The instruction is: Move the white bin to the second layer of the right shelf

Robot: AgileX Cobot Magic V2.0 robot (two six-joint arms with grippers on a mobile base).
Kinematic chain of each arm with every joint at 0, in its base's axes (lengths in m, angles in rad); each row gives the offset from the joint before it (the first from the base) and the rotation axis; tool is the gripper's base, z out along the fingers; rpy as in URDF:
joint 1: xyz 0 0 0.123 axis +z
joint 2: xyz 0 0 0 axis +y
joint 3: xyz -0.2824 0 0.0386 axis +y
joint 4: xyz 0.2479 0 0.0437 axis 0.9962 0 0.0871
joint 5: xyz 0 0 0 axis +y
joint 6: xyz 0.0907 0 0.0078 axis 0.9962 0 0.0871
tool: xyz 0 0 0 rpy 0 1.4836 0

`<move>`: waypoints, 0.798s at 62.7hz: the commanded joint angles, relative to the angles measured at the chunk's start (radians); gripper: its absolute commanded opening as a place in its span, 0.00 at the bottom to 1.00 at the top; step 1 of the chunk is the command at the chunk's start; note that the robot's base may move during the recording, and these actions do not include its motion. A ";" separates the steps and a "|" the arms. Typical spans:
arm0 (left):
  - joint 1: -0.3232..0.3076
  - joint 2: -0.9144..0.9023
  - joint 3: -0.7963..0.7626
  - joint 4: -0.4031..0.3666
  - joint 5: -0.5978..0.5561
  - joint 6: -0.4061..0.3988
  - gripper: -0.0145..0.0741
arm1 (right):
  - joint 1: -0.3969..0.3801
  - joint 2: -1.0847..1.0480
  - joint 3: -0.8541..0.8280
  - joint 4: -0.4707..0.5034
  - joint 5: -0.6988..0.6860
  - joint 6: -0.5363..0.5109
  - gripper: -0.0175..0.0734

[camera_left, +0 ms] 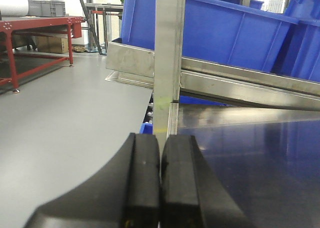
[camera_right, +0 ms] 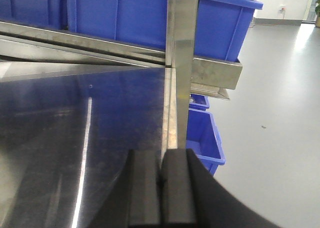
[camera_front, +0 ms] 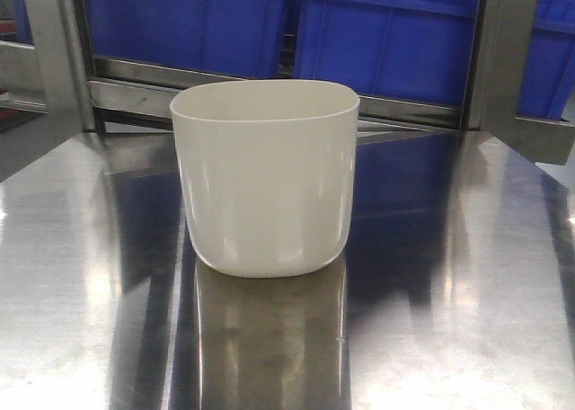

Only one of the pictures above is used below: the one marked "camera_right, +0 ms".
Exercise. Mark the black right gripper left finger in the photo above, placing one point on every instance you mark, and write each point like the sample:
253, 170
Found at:
133, 201

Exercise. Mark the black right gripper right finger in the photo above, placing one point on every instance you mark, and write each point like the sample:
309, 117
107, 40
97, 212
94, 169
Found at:
192, 197

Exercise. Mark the blue bin lower shelf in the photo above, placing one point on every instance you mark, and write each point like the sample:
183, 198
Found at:
204, 139

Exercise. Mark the stainless steel flow rack shelf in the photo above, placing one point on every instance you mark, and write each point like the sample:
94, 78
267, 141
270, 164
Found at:
73, 106

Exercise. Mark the blue bin upper right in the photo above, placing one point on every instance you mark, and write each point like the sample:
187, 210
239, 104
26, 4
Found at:
221, 25

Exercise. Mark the blue bin upper left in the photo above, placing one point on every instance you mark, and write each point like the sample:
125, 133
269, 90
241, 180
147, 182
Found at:
41, 13

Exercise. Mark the potted green plant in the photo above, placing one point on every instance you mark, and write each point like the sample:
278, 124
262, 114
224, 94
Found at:
317, 12

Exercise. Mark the small blue bin behind post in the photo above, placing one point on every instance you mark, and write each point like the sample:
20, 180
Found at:
198, 102

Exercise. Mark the wall power outlet with cable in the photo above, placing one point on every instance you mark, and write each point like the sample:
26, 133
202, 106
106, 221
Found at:
282, 11

